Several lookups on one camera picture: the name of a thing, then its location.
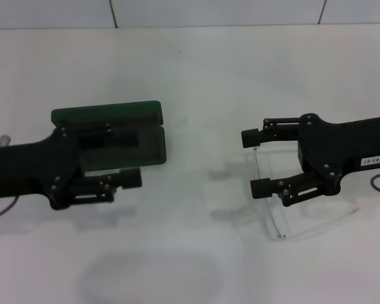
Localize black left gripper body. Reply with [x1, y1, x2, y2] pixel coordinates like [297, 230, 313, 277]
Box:
[0, 125, 84, 211]

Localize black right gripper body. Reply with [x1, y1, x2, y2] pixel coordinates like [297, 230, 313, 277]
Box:
[296, 112, 380, 198]

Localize clear transparent glasses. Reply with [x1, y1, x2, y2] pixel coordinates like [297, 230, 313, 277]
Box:
[245, 146, 362, 243]

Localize green glasses case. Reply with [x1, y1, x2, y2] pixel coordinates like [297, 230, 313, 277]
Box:
[50, 100, 168, 174]

